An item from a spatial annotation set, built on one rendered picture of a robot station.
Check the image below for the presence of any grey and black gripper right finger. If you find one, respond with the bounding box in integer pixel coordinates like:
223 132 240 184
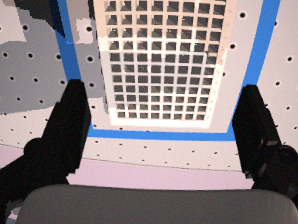
232 84 298 210

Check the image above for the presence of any blue tape outline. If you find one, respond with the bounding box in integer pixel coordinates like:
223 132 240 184
49 0 281 141

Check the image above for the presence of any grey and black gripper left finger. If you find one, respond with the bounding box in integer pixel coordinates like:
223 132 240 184
0 79 92 224

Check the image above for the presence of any white well plate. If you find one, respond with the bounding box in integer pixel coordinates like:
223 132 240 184
93 0 237 128

